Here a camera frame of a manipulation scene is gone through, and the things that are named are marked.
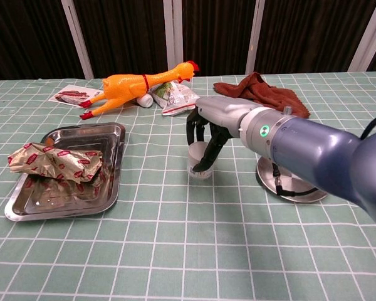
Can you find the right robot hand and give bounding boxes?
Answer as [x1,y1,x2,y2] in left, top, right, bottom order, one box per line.
[185,96,261,173]

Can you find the small grey cylinder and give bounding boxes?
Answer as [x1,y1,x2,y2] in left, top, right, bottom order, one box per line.
[187,141,216,179]

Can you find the brown snack packet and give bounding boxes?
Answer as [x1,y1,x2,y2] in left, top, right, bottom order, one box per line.
[7,142,103,185]

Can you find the white green snack bag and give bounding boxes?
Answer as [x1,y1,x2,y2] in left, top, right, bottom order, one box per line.
[149,80,206,117]

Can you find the small picture card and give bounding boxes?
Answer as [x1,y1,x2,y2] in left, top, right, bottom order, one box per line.
[49,84,105,107]

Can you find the brown cloth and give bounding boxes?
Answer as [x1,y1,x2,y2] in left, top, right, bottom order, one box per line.
[213,71,311,119]

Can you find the small white bottle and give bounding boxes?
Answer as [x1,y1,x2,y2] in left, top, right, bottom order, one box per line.
[137,93,154,108]

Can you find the round steel plate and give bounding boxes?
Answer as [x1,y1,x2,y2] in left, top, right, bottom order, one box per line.
[256,156,328,203]

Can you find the yellow rubber chicken toy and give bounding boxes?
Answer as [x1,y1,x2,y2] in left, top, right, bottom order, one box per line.
[79,60,201,120]

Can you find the black pleated curtain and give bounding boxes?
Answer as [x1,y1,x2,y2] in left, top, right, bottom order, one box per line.
[0,0,376,82]

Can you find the green checked tablecloth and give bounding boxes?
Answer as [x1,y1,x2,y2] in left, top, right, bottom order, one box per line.
[0,71,376,301]

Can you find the rectangular steel tray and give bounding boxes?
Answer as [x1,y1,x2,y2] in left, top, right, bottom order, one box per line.
[4,122,127,223]

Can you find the white frame post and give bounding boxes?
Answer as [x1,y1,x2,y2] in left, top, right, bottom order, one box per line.
[162,0,184,70]
[347,0,376,72]
[245,0,266,75]
[61,0,95,80]

